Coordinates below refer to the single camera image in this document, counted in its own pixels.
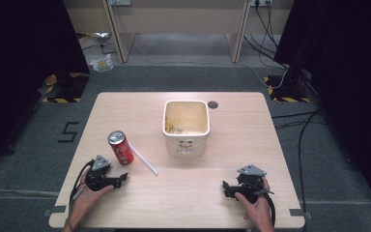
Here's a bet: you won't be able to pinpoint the black curtain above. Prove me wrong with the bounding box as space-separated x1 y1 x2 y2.
0 0 91 170
272 0 371 220

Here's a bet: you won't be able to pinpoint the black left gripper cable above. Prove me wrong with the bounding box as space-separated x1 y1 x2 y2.
69 159 96 211

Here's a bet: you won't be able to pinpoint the black floor cable bundle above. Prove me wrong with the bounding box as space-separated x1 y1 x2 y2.
271 108 328 232

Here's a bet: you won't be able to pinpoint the silver crumpled foil bag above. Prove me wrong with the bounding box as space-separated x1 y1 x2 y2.
91 31 111 44

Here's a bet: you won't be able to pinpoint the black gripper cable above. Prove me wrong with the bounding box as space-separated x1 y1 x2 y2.
69 159 96 211
260 188 277 227

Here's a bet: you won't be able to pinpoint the grey tape piece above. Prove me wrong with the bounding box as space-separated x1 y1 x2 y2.
43 205 69 218
288 208 313 220

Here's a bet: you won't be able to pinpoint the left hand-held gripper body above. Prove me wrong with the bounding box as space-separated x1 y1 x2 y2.
85 154 118 192

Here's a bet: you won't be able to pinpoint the black stand base striped tape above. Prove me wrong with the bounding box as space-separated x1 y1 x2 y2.
41 72 91 104
263 73 312 103

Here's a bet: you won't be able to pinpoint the white drinking straw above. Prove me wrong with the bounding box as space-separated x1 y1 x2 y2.
128 143 159 177

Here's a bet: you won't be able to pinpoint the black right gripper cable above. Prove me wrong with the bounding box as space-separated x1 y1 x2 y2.
260 188 277 227

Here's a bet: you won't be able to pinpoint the red soda can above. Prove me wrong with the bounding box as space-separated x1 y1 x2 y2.
107 130 135 166

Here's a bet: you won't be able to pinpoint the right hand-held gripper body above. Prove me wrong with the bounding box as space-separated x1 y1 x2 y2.
236 164 275 205

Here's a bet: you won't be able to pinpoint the person's left hand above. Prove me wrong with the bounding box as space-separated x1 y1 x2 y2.
70 169 115 218

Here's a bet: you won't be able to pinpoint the wall power socket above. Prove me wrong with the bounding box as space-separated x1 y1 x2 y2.
107 0 132 7
249 0 273 8

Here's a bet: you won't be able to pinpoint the cream square bin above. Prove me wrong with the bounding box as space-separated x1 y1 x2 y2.
161 99 212 159

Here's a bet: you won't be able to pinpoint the black socket cables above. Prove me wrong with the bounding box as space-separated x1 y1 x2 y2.
243 2 290 71

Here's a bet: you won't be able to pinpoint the clear crumpled plastic bag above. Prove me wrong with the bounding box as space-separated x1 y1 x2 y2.
89 53 115 73

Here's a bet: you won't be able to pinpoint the person's right hand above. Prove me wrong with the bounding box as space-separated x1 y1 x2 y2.
234 176 275 227

